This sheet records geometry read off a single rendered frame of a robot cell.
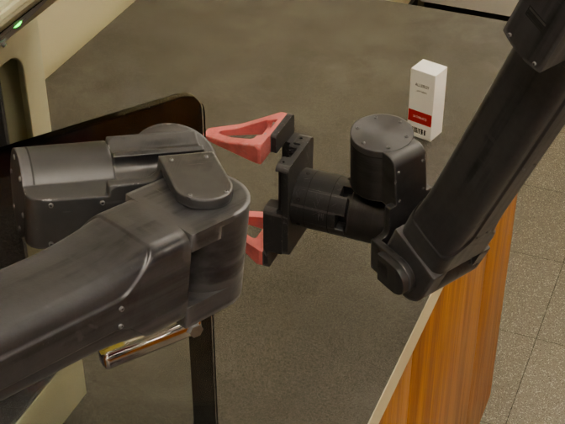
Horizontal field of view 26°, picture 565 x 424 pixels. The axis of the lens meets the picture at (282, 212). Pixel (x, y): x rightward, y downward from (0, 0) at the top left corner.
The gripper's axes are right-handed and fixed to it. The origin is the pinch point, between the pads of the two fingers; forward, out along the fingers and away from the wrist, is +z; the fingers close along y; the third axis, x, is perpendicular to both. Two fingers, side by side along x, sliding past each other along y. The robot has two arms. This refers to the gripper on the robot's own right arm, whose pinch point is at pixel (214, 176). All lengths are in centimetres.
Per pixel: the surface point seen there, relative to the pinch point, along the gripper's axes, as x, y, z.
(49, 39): -56, -23, 55
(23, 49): 11.6, 17.3, 12.3
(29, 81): 11.4, 14.0, 12.3
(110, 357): 28.0, 0.9, -3.7
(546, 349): -125, -120, -21
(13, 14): 28.0, 30.2, 1.0
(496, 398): -105, -120, -15
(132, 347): 26.3, 1.0, -4.8
